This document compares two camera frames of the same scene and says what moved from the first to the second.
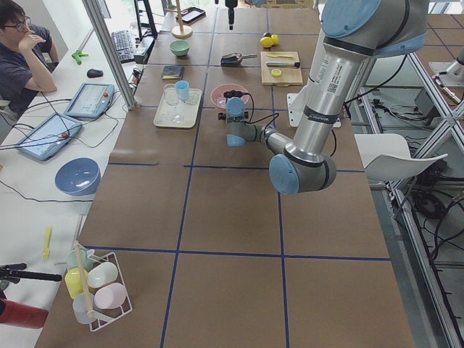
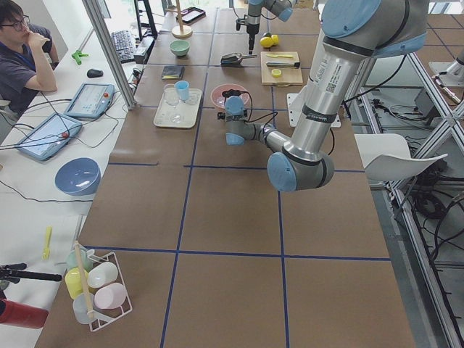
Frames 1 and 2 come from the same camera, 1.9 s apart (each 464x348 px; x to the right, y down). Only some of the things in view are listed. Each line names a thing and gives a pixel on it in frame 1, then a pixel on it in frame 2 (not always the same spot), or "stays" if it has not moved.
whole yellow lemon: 266,42 stays
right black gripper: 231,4 → 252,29
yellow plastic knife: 275,56 stays
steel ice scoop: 234,58 stays
